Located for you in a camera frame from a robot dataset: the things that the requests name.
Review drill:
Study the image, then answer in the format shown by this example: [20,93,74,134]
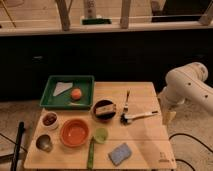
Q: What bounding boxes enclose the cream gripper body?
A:
[161,100,176,125]

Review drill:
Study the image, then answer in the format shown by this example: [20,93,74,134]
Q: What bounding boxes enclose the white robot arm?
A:
[158,62,213,125]

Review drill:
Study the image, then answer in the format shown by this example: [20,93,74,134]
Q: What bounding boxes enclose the green plastic cup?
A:
[93,128,108,144]

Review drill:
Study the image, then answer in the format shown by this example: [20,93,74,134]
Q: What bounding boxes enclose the metal cup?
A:
[36,134,53,152]

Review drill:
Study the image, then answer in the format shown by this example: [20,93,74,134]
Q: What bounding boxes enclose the brown bread slice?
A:
[96,104,116,116]

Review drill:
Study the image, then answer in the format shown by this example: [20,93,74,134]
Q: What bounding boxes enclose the dark bowl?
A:
[92,100,116,121]

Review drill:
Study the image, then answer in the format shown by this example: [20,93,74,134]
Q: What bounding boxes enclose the blue sponge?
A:
[108,143,132,166]

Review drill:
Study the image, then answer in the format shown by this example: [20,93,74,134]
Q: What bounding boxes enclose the green stick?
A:
[87,138,94,169]

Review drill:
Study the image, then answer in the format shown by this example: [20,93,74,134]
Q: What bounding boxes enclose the orange ball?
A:
[71,88,82,100]

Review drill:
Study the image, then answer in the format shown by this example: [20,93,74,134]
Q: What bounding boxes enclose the orange bowl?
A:
[60,119,89,148]

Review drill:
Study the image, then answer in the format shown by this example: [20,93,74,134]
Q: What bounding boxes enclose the green plastic tray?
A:
[40,75,94,110]

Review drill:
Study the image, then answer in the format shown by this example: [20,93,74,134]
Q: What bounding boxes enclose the white paper piece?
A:
[53,82,73,96]

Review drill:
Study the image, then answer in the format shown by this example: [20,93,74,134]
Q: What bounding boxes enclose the green block on shelf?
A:
[82,18,111,25]

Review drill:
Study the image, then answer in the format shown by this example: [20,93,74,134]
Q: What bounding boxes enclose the black pole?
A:
[10,122,25,171]

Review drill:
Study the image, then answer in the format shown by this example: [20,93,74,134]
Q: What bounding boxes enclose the black cable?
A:
[168,132,213,171]

